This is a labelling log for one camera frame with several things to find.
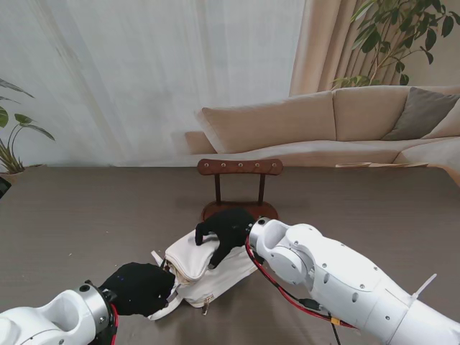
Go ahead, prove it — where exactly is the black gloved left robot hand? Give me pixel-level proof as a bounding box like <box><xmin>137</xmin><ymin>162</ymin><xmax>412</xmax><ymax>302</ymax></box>
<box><xmin>98</xmin><ymin>262</ymin><xmax>177</xmax><ymax>318</ymax></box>

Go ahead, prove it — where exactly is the broad-leaf green houseplant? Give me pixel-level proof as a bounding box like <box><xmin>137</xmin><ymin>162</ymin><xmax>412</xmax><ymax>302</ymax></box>
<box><xmin>0</xmin><ymin>78</ymin><xmax>55</xmax><ymax>173</ymax></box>

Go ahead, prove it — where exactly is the brown wooden necklace stand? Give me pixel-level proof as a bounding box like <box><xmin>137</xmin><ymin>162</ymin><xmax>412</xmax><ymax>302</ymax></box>
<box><xmin>197</xmin><ymin>158</ymin><xmax>285</xmax><ymax>224</ymax></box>

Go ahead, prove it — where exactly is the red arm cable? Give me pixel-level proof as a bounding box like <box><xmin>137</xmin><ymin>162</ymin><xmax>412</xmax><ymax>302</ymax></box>
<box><xmin>109</xmin><ymin>303</ymin><xmax>120</xmax><ymax>345</ymax></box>
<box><xmin>245</xmin><ymin>235</ymin><xmax>360</xmax><ymax>331</ymax></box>

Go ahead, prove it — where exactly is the red left arm cable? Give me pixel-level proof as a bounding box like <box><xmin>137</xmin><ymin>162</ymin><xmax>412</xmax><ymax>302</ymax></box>
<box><xmin>109</xmin><ymin>303</ymin><xmax>120</xmax><ymax>345</ymax></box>

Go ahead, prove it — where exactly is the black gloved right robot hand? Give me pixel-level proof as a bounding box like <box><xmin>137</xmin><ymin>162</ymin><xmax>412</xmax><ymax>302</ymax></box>
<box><xmin>194</xmin><ymin>208</ymin><xmax>257</xmax><ymax>270</ymax></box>

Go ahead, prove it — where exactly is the beige sofa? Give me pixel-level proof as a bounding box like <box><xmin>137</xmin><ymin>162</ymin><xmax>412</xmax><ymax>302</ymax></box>
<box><xmin>185</xmin><ymin>85</ymin><xmax>460</xmax><ymax>173</ymax></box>

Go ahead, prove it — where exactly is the beige sofa cushion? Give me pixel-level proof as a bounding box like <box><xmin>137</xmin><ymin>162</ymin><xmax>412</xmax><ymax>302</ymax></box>
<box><xmin>422</xmin><ymin>107</ymin><xmax>460</xmax><ymax>140</ymax></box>

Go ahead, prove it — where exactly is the cream white zipper bag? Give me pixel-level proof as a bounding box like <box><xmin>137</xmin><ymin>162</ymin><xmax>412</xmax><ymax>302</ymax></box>
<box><xmin>147</xmin><ymin>229</ymin><xmax>262</xmax><ymax>321</ymax></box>

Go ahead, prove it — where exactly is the grey sofa cushion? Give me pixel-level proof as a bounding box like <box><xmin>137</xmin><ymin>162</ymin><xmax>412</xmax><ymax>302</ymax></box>
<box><xmin>382</xmin><ymin>86</ymin><xmax>460</xmax><ymax>141</ymax></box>

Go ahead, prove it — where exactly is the beige pleated curtain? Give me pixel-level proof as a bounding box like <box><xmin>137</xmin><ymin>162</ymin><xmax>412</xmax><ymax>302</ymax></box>
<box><xmin>289</xmin><ymin>0</ymin><xmax>460</xmax><ymax>97</ymax></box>

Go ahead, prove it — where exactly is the tall dark-leaf houseplant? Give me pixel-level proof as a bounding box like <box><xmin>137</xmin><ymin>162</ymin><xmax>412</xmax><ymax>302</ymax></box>
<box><xmin>332</xmin><ymin>0</ymin><xmax>460</xmax><ymax>89</ymax></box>

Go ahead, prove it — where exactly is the white sheer curtain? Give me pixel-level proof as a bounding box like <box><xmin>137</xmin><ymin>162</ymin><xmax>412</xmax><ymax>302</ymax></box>
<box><xmin>0</xmin><ymin>0</ymin><xmax>306</xmax><ymax>168</ymax></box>

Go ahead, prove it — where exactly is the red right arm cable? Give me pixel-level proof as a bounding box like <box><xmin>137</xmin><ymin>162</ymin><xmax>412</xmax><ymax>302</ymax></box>
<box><xmin>245</xmin><ymin>235</ymin><xmax>360</xmax><ymax>331</ymax></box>

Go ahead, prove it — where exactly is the white zip tie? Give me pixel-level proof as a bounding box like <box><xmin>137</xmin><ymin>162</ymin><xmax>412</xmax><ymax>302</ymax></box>
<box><xmin>411</xmin><ymin>273</ymin><xmax>438</xmax><ymax>299</ymax></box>

